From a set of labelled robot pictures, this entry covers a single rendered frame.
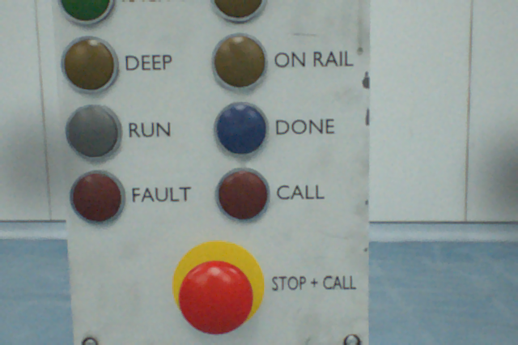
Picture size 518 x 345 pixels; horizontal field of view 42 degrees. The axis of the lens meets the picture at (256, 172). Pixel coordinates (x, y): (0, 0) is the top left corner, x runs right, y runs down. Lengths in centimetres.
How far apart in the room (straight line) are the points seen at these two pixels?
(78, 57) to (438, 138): 349
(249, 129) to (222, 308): 10
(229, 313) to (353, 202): 9
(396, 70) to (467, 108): 43
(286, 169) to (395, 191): 345
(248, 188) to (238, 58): 7
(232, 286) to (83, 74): 14
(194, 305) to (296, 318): 6
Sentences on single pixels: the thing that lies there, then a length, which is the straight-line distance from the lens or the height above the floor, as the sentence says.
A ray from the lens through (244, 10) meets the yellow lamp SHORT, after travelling 36.
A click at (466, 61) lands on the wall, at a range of 381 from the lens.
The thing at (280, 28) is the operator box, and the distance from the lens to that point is 37.
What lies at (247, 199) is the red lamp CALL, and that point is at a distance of 37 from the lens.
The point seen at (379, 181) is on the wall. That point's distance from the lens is 380.
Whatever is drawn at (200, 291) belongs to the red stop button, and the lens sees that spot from 36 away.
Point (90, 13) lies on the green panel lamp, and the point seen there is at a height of 100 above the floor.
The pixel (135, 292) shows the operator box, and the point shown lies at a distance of 40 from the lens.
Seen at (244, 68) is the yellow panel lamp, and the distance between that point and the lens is 36.
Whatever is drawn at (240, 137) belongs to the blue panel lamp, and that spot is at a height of 94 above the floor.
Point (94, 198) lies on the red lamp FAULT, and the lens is 38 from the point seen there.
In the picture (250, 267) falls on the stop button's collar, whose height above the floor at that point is 86.
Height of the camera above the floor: 97
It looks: 9 degrees down
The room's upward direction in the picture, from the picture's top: 1 degrees counter-clockwise
